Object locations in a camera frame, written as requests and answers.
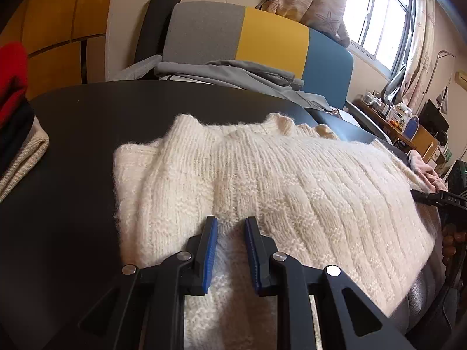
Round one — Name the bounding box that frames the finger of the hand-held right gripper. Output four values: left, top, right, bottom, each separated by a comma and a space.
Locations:
410, 189, 451, 208

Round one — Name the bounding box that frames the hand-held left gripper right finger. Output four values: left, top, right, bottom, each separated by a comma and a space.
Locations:
244, 216, 413, 350

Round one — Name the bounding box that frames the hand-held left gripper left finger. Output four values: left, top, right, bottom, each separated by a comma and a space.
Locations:
78, 216, 219, 350

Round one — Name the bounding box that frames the cream knitted sweater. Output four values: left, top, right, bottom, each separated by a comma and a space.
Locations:
112, 113, 444, 350

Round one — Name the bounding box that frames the pink white garment pile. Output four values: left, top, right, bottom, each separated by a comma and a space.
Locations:
407, 149, 447, 194

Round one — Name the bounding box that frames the white round appliance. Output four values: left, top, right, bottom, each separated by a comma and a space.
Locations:
436, 131, 452, 161

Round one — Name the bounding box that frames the wooden desk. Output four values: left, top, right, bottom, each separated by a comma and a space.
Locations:
354, 100, 442, 161

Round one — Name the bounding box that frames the black monitor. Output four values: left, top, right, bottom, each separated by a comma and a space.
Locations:
419, 99, 450, 135

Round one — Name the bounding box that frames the pile of small desk items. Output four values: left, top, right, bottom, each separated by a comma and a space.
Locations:
361, 91, 413, 129

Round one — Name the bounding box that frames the thin metal stand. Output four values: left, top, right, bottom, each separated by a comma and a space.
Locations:
423, 50, 456, 99

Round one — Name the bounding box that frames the light side curtain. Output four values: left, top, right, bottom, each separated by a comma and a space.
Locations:
383, 0, 436, 110

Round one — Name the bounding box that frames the grey garment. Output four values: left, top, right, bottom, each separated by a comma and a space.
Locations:
153, 59, 341, 112

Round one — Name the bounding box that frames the window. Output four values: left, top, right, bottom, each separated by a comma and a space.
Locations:
345, 0, 417, 77

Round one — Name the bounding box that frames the beige folded cloth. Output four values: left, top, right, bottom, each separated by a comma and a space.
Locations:
0, 115, 50, 203

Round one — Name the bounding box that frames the grey yellow blue sofa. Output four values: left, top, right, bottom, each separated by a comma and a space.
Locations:
109, 0, 365, 128

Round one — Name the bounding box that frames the starfish patterned curtain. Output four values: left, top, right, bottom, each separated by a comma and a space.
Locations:
257, 0, 353, 46

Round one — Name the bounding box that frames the black folded cloth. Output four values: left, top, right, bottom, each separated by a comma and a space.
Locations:
0, 98, 35, 176

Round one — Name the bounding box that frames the red folded cloth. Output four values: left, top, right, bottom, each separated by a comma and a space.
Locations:
0, 42, 30, 128

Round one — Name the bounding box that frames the wooden wardrobe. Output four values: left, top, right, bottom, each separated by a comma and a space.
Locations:
0, 0, 117, 99

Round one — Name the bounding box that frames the wooden bead bracelet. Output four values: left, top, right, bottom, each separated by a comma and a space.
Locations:
441, 225, 459, 267

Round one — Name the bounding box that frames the wall picture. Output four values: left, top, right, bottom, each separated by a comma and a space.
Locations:
437, 87, 450, 114

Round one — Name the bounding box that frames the grey metal rail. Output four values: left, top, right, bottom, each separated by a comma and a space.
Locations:
345, 100, 395, 143

